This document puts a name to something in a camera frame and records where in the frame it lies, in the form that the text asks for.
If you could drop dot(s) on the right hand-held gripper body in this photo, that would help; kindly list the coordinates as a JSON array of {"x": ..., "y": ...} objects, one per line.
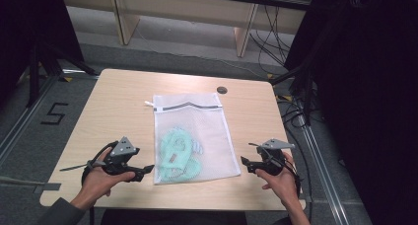
[{"x": 272, "y": 157}]

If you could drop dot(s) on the white mesh laundry bag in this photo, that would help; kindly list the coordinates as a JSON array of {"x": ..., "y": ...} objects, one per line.
[{"x": 203, "y": 136}]

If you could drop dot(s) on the black curtain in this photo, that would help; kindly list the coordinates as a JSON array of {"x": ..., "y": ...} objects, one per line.
[
  {"x": 33, "y": 27},
  {"x": 368, "y": 87}
]

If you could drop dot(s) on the person's right hand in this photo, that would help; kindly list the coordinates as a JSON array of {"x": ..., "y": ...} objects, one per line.
[{"x": 282, "y": 185}]

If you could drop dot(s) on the dark round table grommet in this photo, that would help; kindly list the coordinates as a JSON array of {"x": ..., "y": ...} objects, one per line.
[{"x": 222, "y": 90}]

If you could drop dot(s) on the black metal stand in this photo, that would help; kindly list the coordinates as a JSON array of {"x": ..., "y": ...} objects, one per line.
[{"x": 307, "y": 93}]

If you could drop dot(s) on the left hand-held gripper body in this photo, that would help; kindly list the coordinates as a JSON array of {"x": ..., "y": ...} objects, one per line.
[{"x": 121, "y": 149}]

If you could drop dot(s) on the person's left hand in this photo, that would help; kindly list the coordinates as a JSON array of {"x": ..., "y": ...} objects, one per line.
[{"x": 98, "y": 184}]

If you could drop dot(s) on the mint green garment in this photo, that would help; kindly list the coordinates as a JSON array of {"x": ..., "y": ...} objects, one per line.
[{"x": 175, "y": 152}]

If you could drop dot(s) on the person's dark lap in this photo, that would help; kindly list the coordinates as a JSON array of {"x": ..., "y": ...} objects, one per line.
[{"x": 171, "y": 218}]

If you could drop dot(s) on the black tripod stand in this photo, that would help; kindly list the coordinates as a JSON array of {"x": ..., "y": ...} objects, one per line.
[{"x": 34, "y": 77}]

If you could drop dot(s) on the grey floor tape strip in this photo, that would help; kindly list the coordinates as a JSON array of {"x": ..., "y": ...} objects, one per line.
[{"x": 47, "y": 187}]

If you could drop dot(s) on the metal floor rail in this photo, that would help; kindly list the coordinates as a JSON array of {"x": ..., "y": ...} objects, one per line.
[
  {"x": 320, "y": 165},
  {"x": 23, "y": 119}
]

